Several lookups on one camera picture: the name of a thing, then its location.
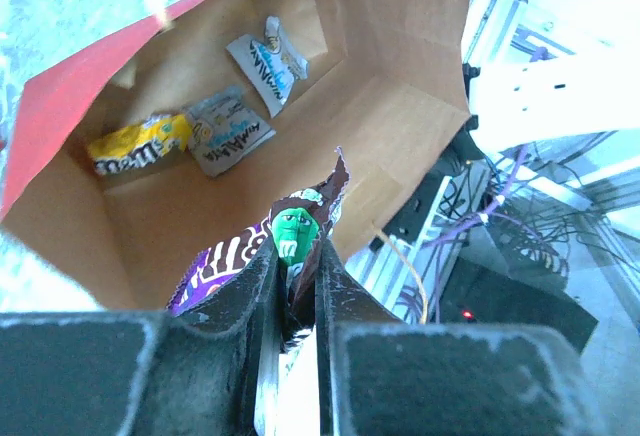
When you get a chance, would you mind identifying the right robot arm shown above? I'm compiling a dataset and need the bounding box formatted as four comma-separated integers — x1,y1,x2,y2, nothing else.
469,48,639,152

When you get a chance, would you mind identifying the purple m&m's packet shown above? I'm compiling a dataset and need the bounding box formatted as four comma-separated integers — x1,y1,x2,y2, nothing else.
167,147,351,352

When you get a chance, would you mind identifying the red brown paper bag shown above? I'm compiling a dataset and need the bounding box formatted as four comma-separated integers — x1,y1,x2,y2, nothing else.
1,0,470,309

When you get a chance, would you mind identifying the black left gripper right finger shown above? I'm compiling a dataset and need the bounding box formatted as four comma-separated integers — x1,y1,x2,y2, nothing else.
315,243,600,435

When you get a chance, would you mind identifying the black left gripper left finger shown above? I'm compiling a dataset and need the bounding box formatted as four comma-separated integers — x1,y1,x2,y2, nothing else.
1,256,278,435

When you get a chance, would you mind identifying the yellow m&m's candy packet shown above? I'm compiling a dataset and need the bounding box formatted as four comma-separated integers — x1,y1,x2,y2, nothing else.
87,113,192,176

